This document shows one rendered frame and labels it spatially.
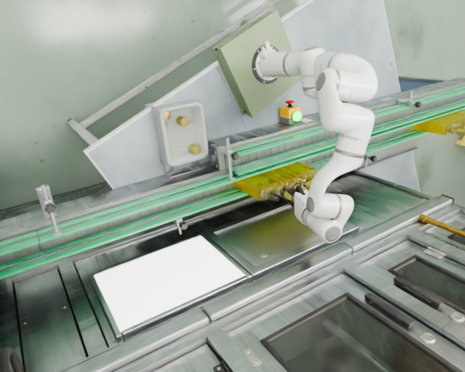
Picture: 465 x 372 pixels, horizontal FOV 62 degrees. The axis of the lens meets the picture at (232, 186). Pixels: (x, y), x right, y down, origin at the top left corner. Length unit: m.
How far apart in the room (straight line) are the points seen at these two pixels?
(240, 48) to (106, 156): 0.66
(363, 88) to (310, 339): 0.70
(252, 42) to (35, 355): 1.28
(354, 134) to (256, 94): 0.64
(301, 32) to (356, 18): 0.35
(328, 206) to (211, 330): 0.47
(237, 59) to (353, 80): 0.57
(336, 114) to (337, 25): 0.99
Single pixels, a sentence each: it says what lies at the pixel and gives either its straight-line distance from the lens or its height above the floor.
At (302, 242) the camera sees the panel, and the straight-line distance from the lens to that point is 1.39.
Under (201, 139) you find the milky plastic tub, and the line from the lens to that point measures 1.55.
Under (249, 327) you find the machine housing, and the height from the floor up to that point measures 1.45.
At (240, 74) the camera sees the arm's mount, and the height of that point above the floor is 0.82.
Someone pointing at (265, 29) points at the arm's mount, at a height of 0.81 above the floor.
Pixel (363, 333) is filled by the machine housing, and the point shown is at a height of 1.65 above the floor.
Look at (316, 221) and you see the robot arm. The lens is 1.22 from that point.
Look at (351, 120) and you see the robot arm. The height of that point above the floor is 1.45.
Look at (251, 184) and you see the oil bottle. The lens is 1.48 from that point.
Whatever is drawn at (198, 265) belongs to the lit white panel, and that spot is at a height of 1.16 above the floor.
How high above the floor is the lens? 2.17
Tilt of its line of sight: 53 degrees down
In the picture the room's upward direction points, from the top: 120 degrees clockwise
